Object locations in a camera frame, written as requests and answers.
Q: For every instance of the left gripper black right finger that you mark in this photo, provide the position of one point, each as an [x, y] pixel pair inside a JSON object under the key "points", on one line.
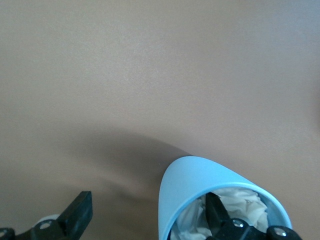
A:
{"points": [[225, 230]]}

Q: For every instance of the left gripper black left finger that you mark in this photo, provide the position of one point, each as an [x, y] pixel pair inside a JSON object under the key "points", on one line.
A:
{"points": [[75, 215]]}

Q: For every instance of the white tissue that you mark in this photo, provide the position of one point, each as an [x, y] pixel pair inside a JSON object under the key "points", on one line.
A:
{"points": [[240, 202]]}

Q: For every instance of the blue cup holding tissue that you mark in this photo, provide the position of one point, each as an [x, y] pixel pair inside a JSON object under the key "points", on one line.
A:
{"points": [[190, 180]]}

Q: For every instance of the brown table cover sheet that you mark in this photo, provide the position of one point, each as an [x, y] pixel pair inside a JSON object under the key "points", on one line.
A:
{"points": [[150, 75]]}

